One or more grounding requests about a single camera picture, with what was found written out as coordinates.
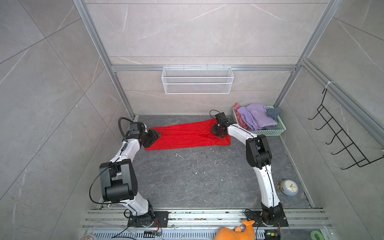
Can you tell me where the white wire mesh basket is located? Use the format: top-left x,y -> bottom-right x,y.
162,67 -> 234,95

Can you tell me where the pink t shirt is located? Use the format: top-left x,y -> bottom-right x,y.
234,103 -> 249,130

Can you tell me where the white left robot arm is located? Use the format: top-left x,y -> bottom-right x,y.
98,117 -> 161,227

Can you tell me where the red t shirt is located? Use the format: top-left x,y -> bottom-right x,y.
146,119 -> 231,151

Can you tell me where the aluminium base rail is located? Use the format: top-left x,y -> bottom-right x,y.
81,208 -> 337,240

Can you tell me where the black wall hook rack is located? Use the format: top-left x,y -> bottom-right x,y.
308,88 -> 384,171

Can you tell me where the orange plush toy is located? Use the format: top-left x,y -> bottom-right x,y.
215,221 -> 256,240

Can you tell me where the grey t shirt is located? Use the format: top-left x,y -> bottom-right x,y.
267,107 -> 282,121

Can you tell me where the purple t shirt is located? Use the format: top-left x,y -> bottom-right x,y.
237,103 -> 278,132

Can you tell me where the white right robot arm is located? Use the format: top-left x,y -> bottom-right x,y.
211,112 -> 288,227

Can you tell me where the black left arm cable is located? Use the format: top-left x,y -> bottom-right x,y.
88,116 -> 136,205

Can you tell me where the green tape roll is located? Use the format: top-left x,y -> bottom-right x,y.
311,230 -> 325,240

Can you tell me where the white round clock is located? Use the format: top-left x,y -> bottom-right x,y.
277,179 -> 299,197

